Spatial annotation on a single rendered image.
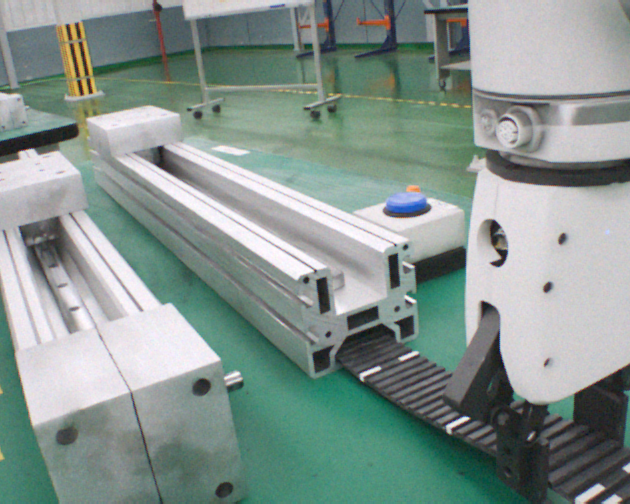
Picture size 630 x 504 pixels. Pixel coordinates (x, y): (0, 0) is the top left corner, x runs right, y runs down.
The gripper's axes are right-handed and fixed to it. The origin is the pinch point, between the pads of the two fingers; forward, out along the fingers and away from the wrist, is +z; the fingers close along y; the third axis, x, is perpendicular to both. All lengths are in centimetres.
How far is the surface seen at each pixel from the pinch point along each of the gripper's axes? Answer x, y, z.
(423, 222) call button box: 27.8, 12.0, -2.0
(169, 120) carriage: 77, 4, -8
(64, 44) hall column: 1026, 129, 0
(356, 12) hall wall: 1025, 628, 18
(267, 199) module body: 40.2, 2.2, -4.0
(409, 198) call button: 30.9, 12.9, -3.4
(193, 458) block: 10.6, -16.7, -0.2
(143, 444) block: 10.6, -19.1, -2.2
